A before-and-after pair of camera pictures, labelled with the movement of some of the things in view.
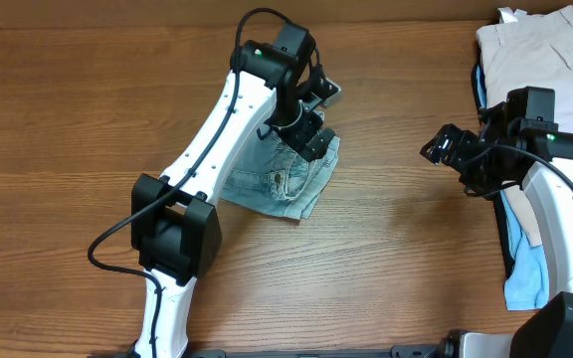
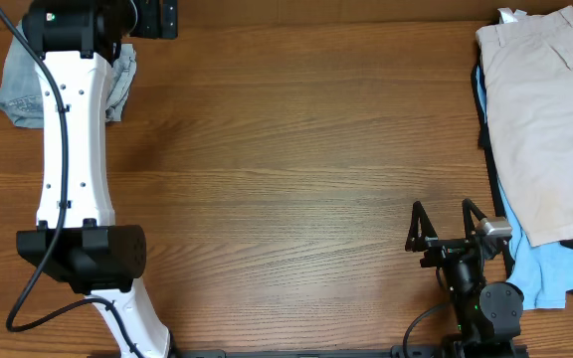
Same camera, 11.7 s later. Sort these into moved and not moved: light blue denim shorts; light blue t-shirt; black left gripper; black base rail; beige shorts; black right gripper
Moved: black left gripper; black right gripper; light blue denim shorts
Not moved: light blue t-shirt; beige shorts; black base rail
